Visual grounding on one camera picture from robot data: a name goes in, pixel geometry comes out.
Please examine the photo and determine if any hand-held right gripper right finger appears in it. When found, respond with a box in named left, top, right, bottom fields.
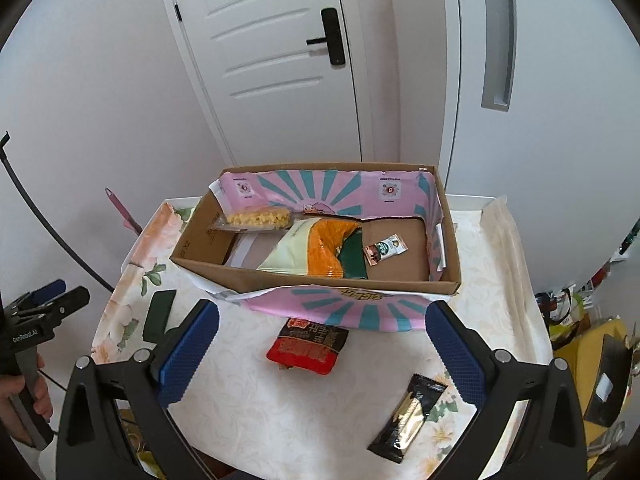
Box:
left=425, top=300, right=588, bottom=480

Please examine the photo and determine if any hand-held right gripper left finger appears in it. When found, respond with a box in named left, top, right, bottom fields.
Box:
left=56, top=299, right=236, bottom=480

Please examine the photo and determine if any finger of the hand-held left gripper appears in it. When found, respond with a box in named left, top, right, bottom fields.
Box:
left=30, top=286, right=91, bottom=326
left=17, top=280, right=67, bottom=311

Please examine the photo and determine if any dark green snack packet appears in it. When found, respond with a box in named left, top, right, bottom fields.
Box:
left=142, top=289, right=177, bottom=342
left=337, top=227, right=371, bottom=280

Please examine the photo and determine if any small green brown sachet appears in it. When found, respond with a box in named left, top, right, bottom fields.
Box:
left=363, top=233, right=407, bottom=266

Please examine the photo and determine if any pink striped cardboard box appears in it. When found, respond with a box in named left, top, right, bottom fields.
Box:
left=170, top=161, right=462, bottom=333

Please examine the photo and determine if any pale green orange snack bag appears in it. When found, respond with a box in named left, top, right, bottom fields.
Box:
left=257, top=217, right=363, bottom=278

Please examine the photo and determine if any clear bag of yellow snacks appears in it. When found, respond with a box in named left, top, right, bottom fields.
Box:
left=217, top=205, right=293, bottom=233

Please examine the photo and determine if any person's left hand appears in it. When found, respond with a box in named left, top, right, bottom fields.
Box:
left=0, top=352, right=54, bottom=443

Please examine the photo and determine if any floral tablecloth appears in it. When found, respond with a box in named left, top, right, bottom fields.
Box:
left=91, top=194, right=553, bottom=466

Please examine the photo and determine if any black gold snack packet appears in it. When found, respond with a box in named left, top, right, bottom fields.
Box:
left=367, top=373, right=448, bottom=463

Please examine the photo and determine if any red black snack packet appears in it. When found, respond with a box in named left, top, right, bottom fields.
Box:
left=266, top=316, right=349, bottom=375

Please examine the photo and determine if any black flat pouch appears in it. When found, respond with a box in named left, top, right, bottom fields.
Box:
left=585, top=332, right=633, bottom=428

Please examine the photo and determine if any white wardrobe cabinet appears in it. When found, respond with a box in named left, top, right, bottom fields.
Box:
left=440, top=0, right=640, bottom=281

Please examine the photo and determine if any white door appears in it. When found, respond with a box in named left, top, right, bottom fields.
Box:
left=155, top=0, right=376, bottom=166

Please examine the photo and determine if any pink long-handled brush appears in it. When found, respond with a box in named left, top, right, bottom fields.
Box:
left=105, top=187, right=143, bottom=236

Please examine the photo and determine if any black door handle lock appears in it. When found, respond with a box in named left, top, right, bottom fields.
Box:
left=306, top=7, right=346, bottom=67

